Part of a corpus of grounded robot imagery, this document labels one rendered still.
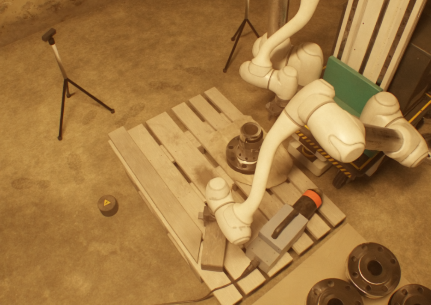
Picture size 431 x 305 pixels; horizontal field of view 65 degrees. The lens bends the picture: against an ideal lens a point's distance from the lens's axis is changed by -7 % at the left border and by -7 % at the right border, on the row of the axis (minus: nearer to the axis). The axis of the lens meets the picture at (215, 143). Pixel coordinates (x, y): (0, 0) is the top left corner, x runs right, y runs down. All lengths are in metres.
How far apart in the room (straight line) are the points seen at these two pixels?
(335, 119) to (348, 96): 0.86
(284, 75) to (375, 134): 0.51
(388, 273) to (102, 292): 1.40
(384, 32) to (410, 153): 0.60
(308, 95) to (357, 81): 0.72
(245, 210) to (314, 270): 0.70
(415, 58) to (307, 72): 0.56
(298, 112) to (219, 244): 0.76
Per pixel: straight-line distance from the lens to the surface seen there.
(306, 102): 1.32
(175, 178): 2.05
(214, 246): 1.76
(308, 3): 1.66
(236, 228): 1.46
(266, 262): 1.72
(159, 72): 2.87
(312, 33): 3.36
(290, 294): 1.95
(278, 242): 1.71
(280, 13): 1.84
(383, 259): 1.88
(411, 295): 1.88
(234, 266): 1.82
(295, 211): 1.73
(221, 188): 1.49
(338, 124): 1.25
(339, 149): 1.24
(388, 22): 1.89
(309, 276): 2.00
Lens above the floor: 1.87
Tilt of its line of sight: 52 degrees down
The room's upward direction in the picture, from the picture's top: straight up
